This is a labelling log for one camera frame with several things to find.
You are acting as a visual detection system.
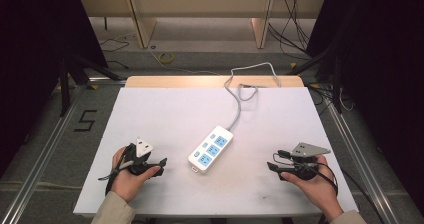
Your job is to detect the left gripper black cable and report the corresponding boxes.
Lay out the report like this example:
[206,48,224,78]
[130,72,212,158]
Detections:
[97,145,135,196]

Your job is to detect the black curtain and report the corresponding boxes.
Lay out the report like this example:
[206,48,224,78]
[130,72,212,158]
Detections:
[304,0,424,215]
[0,0,109,178]

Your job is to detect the person's left hand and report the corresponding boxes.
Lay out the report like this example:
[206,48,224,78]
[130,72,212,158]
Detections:
[110,146,162,204]

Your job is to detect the white table cover board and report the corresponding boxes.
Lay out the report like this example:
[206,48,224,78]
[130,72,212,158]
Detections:
[72,86,358,218]

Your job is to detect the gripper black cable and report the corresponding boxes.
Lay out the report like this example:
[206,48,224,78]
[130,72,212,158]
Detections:
[272,149,385,224]
[97,145,135,196]

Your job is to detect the thin black floor cable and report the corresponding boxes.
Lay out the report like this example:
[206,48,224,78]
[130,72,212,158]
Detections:
[99,37,131,71]

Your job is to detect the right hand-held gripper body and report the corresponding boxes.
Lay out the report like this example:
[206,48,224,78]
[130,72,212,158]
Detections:
[277,142,332,181]

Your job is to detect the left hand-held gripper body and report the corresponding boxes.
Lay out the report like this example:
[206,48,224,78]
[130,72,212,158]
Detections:
[124,137,155,176]

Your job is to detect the wooden table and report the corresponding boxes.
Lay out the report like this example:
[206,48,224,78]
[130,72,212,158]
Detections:
[124,75,305,89]

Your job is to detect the yellow tape roll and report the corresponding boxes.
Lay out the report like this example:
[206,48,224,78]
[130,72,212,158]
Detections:
[157,51,176,65]

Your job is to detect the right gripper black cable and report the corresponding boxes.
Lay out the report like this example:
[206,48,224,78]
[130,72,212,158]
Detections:
[272,149,385,224]

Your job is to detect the bundle of black cables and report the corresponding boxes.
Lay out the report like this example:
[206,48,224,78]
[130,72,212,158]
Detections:
[267,0,312,56]

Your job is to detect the black metal stand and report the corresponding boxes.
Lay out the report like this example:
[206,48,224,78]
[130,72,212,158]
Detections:
[285,45,344,115]
[58,52,125,118]

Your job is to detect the person's right hand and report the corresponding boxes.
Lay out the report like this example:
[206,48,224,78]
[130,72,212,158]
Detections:
[280,154,345,223]

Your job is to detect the white power strip blue sockets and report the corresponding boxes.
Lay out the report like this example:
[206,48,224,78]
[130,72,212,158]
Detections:
[187,125,234,175]

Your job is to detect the aluminium floor rail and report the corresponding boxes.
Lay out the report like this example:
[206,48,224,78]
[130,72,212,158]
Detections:
[309,83,403,224]
[0,80,125,224]

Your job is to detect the grey power strip cable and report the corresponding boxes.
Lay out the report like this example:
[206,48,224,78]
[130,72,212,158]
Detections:
[223,61,282,132]

